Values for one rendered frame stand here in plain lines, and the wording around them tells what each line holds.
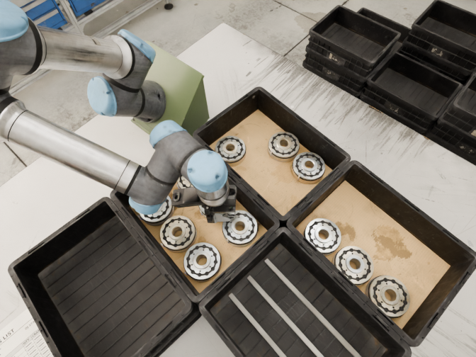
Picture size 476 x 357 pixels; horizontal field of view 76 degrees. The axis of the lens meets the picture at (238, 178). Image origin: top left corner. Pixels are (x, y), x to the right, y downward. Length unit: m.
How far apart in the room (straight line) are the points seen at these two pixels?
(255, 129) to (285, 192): 0.26
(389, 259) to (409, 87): 1.28
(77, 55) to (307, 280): 0.80
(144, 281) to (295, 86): 0.99
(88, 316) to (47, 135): 0.50
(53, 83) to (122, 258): 2.05
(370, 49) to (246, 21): 1.28
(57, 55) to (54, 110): 1.85
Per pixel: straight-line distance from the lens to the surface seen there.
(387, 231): 1.01
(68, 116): 2.54
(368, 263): 0.93
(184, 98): 1.11
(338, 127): 1.32
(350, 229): 0.98
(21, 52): 0.73
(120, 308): 0.95
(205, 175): 0.58
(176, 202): 0.81
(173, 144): 0.64
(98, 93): 1.05
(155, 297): 0.92
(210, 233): 0.93
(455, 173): 1.38
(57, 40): 0.80
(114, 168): 0.70
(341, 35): 2.08
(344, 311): 0.92
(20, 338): 1.21
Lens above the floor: 1.71
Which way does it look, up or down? 62 degrees down
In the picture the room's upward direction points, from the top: 3 degrees counter-clockwise
